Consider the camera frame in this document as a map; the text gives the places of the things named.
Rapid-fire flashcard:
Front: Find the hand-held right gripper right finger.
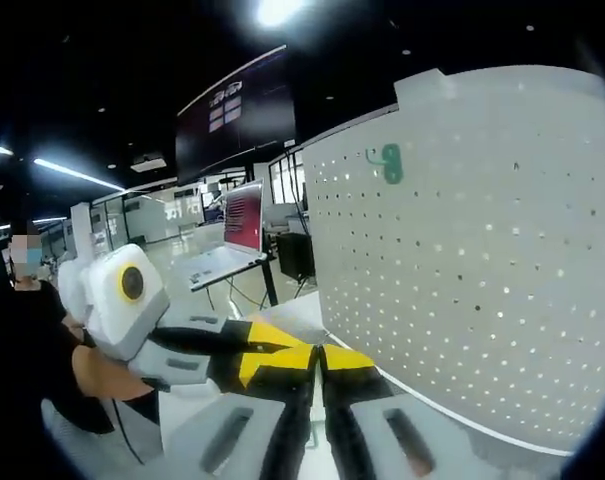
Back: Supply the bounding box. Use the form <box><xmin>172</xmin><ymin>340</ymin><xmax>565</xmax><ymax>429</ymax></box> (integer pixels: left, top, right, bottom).
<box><xmin>319</xmin><ymin>344</ymin><xmax>484</xmax><ymax>480</ymax></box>

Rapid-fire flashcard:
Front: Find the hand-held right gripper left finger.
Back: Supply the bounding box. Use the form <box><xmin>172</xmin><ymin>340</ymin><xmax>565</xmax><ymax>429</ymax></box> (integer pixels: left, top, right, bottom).
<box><xmin>174</xmin><ymin>343</ymin><xmax>319</xmax><ymax>480</ymax></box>

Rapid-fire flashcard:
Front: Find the white perforated mounting plate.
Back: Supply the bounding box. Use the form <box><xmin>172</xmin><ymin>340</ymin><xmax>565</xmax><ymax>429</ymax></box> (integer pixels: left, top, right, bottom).
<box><xmin>301</xmin><ymin>67</ymin><xmax>605</xmax><ymax>457</ymax></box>

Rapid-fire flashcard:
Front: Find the green hook assembly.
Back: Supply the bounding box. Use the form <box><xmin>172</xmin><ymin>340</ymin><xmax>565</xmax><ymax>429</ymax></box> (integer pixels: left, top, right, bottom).
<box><xmin>365</xmin><ymin>143</ymin><xmax>405</xmax><ymax>186</ymax></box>

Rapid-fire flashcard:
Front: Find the person's left hand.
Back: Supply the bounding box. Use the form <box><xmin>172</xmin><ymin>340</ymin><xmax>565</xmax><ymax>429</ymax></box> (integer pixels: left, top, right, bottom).
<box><xmin>71</xmin><ymin>345</ymin><xmax>156</xmax><ymax>402</ymax></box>

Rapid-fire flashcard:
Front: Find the black table leg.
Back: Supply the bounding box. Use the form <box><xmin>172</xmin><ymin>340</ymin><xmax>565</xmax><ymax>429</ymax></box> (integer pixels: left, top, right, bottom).
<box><xmin>260</xmin><ymin>258</ymin><xmax>279</xmax><ymax>307</ymax></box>

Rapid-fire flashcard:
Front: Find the person's black torso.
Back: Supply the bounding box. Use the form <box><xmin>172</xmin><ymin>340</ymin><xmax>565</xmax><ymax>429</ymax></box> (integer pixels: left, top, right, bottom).
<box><xmin>0</xmin><ymin>239</ymin><xmax>71</xmax><ymax>401</ymax></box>

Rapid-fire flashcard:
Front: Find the white mesh chair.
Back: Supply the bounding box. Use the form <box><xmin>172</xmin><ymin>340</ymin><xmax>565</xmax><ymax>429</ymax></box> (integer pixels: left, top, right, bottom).
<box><xmin>40</xmin><ymin>397</ymin><xmax>164</xmax><ymax>476</ymax></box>

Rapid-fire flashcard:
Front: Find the black box under desk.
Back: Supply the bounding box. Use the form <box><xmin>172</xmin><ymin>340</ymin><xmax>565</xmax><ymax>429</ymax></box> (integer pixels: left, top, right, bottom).
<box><xmin>275</xmin><ymin>231</ymin><xmax>316</xmax><ymax>282</ymax></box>

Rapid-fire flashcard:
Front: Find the long ceiling light strip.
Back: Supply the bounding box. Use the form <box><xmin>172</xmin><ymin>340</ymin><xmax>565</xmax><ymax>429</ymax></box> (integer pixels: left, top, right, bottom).
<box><xmin>33</xmin><ymin>158</ymin><xmax>126</xmax><ymax>193</ymax></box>

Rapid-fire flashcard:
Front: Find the ceiling mounted projector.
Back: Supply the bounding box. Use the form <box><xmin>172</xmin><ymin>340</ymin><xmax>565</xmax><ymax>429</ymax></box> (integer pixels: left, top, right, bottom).
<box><xmin>130</xmin><ymin>153</ymin><xmax>167</xmax><ymax>174</ymax></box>

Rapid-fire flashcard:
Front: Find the bright ceiling lamp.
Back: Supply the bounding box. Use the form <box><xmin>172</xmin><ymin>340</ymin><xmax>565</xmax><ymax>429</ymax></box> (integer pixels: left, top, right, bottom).
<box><xmin>254</xmin><ymin>0</ymin><xmax>304</xmax><ymax>29</ymax></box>

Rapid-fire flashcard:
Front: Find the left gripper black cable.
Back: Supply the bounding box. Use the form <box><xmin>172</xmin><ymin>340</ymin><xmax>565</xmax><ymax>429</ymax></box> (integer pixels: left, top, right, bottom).
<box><xmin>110</xmin><ymin>397</ymin><xmax>146</xmax><ymax>464</ymax></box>

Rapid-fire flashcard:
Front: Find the large dark wall screen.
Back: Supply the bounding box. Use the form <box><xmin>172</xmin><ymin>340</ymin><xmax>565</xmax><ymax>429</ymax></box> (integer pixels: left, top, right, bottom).
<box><xmin>175</xmin><ymin>44</ymin><xmax>298</xmax><ymax>187</ymax></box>

